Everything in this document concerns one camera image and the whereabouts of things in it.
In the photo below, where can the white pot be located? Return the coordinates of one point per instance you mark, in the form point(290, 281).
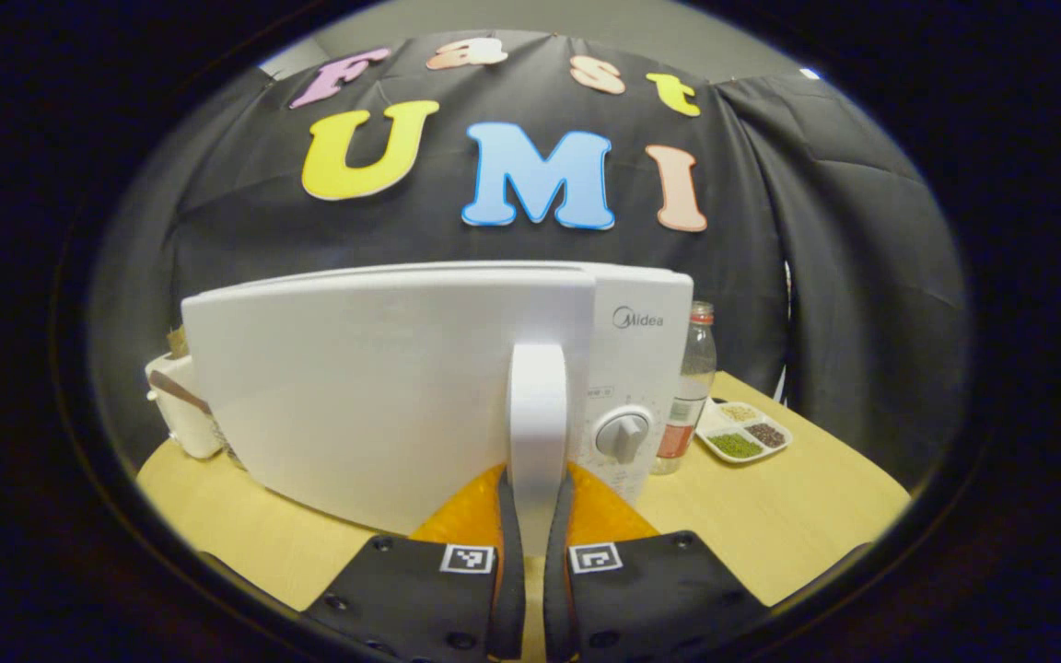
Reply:
point(180, 405)

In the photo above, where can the clear plastic bottle red label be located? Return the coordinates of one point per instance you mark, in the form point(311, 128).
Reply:
point(692, 368)

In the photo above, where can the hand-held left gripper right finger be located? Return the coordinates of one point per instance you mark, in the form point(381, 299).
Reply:
point(558, 599)

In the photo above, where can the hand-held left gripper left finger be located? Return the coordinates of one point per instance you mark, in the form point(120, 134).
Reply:
point(510, 589)

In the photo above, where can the white divided tray of beans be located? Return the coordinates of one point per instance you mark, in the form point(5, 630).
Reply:
point(738, 447)

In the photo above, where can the white microwave oven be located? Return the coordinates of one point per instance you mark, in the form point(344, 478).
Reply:
point(355, 396)

